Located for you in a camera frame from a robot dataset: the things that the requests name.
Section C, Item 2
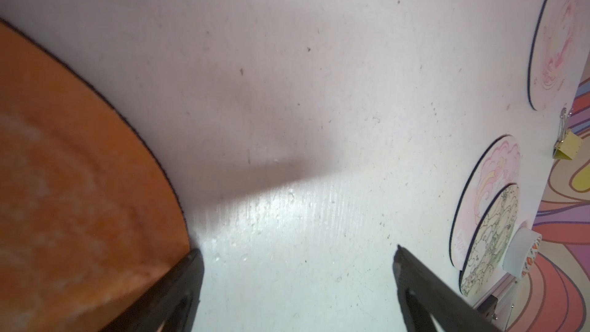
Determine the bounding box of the yellow binder clip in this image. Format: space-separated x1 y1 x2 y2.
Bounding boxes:
553 106 583 161

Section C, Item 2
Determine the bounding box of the pink swirl coaster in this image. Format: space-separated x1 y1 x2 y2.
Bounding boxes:
528 0 589 111

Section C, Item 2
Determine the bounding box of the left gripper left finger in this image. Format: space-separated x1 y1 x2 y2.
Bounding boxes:
102 249 204 331

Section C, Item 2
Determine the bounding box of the pale pink cloud coaster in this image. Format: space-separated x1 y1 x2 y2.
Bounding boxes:
450 135 522 270

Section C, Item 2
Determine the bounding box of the white tape roll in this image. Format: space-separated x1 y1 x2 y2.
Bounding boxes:
502 227 542 279

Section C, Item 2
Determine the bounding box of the orange round coaster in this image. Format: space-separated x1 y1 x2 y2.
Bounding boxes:
1 24 190 331

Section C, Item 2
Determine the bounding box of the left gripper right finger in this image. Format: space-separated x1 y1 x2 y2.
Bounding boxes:
393 246 498 331

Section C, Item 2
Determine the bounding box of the green line-art coaster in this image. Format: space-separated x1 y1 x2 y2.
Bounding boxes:
459 184 520 298

